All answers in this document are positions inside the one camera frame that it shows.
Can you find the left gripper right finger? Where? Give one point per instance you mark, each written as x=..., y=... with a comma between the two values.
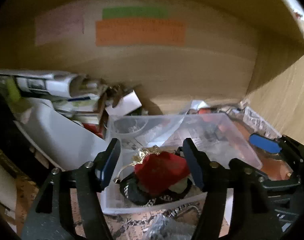
x=213, y=179

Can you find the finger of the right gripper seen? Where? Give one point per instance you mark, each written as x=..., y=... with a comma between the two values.
x=275, y=148

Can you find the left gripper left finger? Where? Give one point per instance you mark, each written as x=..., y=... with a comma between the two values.
x=51, y=215

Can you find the crinkled silver plastic bag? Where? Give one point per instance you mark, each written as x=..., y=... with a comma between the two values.
x=164, y=227

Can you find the clear plastic storage box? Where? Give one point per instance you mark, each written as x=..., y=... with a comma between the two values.
x=215, y=134

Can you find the red fabric pouch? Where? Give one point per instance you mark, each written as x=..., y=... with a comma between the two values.
x=158, y=172

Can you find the white plastic sheet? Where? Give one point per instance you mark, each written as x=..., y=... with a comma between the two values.
x=65, y=143

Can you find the stack of newspapers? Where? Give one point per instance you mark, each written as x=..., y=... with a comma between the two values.
x=67, y=92

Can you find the small white cardboard box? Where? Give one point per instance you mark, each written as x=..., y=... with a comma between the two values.
x=127, y=104

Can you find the orange sticky note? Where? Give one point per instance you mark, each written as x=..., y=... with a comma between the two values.
x=139, y=31

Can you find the pink sticky note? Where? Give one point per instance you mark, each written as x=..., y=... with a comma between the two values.
x=58, y=23

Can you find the green sticky note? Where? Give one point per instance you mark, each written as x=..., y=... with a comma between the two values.
x=134, y=12

